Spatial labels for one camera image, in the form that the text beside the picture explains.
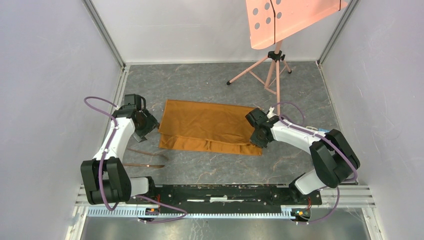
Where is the orange cloth napkin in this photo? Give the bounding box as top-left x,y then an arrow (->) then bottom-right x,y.
158,99 -> 263,156

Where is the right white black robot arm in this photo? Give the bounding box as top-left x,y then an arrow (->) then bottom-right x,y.
245,107 -> 360,204

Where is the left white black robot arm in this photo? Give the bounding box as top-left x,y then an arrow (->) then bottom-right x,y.
80,94 -> 160,211

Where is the blue toy brick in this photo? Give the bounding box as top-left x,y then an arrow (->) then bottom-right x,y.
318,128 -> 330,133

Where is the pink music stand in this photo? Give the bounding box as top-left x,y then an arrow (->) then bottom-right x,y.
226,0 -> 348,102

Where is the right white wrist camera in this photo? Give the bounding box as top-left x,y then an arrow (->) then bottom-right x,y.
266,106 -> 279,119

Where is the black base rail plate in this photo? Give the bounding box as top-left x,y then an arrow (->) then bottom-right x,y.
144,184 -> 323,214

